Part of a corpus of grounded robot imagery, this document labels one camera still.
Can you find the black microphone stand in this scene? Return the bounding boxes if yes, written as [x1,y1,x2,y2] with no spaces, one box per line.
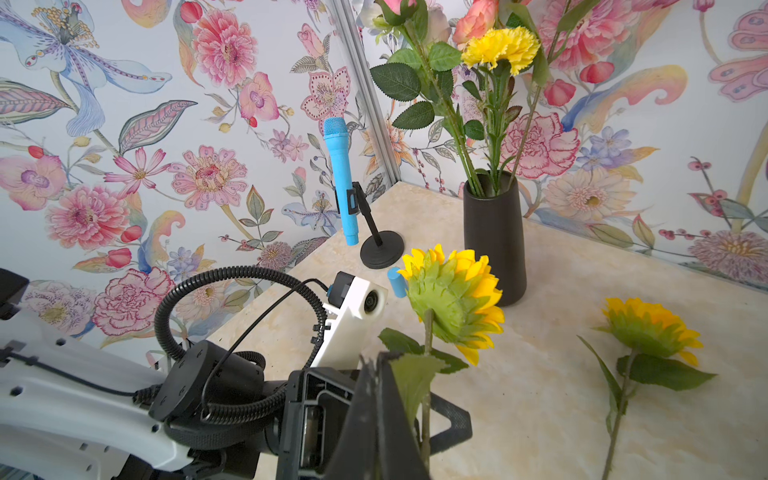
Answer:
[348,182,405,270]

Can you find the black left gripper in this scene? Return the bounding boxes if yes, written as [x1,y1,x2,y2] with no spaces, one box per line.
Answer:
[277,367,359,479]

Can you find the black cylindrical vase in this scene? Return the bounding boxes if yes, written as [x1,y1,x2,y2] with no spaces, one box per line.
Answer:
[463,172,527,307]

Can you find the pink rose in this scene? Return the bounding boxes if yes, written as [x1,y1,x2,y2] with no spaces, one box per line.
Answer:
[375,0,427,26]

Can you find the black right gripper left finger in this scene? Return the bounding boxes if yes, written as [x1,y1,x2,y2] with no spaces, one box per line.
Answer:
[324,353,430,479]

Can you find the peach pink flowers cluster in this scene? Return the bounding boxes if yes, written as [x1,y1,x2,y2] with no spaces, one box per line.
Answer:
[453,0,499,50]

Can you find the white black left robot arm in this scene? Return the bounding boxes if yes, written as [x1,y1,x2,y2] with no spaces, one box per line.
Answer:
[1,266,386,479]

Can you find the small yellow sunflower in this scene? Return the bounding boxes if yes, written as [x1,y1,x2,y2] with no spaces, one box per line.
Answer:
[379,244,505,467]

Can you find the large yellow sunflower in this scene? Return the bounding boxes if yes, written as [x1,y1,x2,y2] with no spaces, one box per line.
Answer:
[580,298,716,479]

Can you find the blue toy microphone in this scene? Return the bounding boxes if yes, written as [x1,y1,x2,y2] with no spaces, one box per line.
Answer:
[323,117,359,246]

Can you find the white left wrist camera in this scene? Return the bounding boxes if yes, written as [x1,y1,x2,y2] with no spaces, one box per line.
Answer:
[311,271,388,371]

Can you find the yellow carnation flower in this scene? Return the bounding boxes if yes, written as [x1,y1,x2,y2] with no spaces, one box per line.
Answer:
[462,26,540,198]

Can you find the small blue cylinder cap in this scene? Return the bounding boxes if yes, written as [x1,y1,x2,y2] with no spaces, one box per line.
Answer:
[387,267,408,298]

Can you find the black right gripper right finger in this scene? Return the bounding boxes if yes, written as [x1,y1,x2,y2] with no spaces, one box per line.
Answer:
[430,393,473,456]

